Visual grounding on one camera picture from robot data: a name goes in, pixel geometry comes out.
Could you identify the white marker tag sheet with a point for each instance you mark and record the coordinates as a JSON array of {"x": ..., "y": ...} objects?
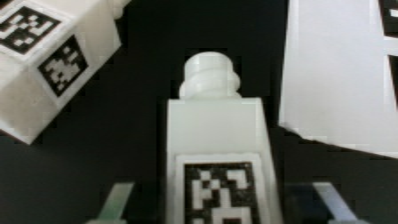
[{"x": 341, "y": 74}]

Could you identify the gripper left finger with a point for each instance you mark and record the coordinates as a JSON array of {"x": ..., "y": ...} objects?
[{"x": 111, "y": 213}]

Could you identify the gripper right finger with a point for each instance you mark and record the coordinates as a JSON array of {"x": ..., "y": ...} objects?
[{"x": 344, "y": 216}]

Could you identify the white table leg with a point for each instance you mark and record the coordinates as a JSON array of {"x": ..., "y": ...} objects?
[
  {"x": 60, "y": 40},
  {"x": 222, "y": 174}
]

